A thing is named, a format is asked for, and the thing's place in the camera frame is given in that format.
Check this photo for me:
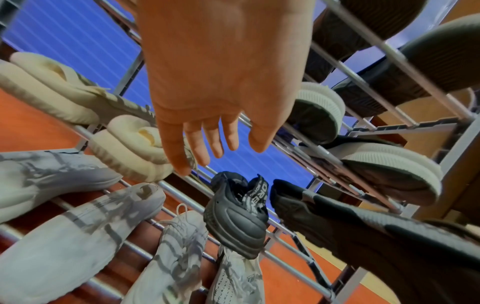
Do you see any person's left hand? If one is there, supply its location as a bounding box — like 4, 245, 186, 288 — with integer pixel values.
134, 0, 316, 176

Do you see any black green-striped sneaker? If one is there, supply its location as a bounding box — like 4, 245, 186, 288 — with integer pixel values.
299, 135, 446, 207
286, 82, 347, 146

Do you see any cream chunky sneaker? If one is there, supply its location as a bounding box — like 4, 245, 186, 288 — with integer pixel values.
0, 52, 157, 126
89, 114, 198, 184

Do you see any black ribbed-sole sneaker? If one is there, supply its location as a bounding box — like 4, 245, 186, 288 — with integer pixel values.
331, 13, 480, 118
303, 0, 429, 83

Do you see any black grey mesh sneaker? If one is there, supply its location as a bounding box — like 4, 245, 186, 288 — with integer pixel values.
269, 178, 480, 304
203, 171, 271, 260

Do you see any grey metal shoe rack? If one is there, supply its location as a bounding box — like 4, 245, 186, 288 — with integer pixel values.
0, 0, 480, 304

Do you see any white knit sneaker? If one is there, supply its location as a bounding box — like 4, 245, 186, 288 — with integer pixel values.
121, 203, 210, 304
205, 245, 266, 304

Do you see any grey striped sneaker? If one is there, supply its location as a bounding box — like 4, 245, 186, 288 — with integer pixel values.
0, 149, 124, 224
0, 182, 167, 304

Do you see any blue printed banner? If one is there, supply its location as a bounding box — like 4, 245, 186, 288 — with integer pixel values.
0, 0, 444, 214

